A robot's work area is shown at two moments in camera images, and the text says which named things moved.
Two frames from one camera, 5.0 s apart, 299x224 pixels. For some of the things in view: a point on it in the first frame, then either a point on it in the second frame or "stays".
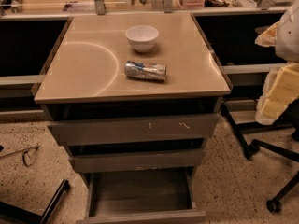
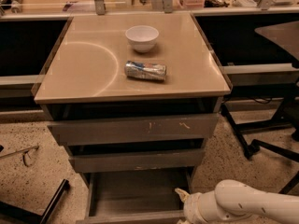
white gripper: [288, 36] -> [191, 206]
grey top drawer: [185, 127] stays
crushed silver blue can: [138, 70] stays
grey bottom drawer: [142, 196] stays
